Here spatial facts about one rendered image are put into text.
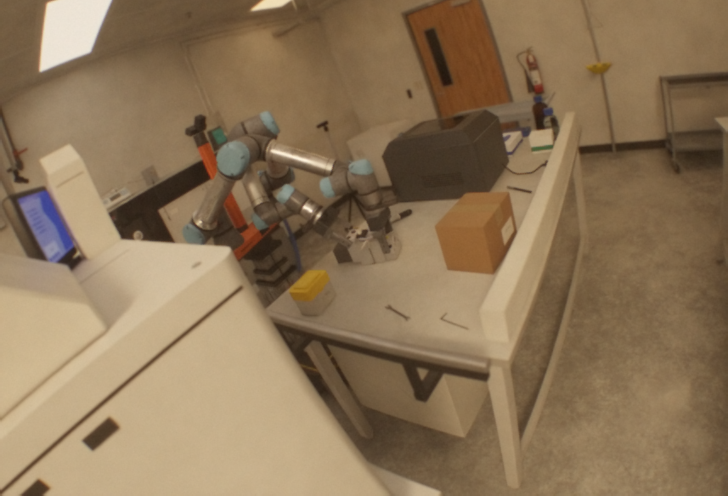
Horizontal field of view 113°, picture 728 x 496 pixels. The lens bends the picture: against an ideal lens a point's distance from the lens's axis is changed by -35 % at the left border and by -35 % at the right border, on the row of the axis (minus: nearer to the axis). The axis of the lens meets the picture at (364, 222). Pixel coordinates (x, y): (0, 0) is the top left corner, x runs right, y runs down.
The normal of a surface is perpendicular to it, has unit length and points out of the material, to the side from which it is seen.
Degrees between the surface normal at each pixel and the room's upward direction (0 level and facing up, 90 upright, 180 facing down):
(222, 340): 90
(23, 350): 90
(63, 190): 90
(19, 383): 90
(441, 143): 58
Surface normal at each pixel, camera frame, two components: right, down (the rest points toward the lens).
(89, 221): 0.76, -0.03
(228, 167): -0.11, 0.35
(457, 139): -0.65, -0.04
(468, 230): -0.61, 0.50
